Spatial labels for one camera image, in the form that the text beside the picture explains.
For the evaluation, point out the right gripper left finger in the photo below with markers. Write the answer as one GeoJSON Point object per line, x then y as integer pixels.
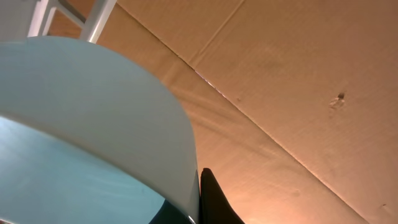
{"type": "Point", "coordinates": [169, 214]}

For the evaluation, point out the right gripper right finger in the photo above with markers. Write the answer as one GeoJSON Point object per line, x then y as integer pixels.
{"type": "Point", "coordinates": [214, 206]}

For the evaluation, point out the light blue bowl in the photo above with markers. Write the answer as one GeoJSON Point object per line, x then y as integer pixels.
{"type": "Point", "coordinates": [88, 136]}

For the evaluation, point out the grey dishwasher rack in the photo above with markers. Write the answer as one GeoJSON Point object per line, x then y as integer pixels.
{"type": "Point", "coordinates": [83, 20]}

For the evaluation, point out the brown cardboard sheet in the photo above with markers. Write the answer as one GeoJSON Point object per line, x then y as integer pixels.
{"type": "Point", "coordinates": [293, 102]}

